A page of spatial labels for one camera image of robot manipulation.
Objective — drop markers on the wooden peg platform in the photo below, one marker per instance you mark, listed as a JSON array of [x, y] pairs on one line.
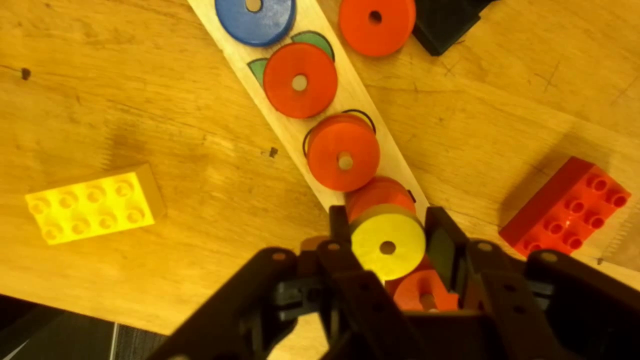
[[353, 92]]

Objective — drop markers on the red toy brick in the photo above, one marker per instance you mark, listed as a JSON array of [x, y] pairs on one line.
[[567, 211]]

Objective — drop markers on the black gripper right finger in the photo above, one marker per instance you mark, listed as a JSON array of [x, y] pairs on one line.
[[533, 306]]

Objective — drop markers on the yellow toy brick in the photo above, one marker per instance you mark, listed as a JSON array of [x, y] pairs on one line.
[[90, 207]]

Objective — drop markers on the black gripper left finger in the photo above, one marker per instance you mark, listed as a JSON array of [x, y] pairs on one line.
[[267, 306]]

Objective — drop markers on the black rectangular block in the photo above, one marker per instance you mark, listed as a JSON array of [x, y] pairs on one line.
[[443, 21]]

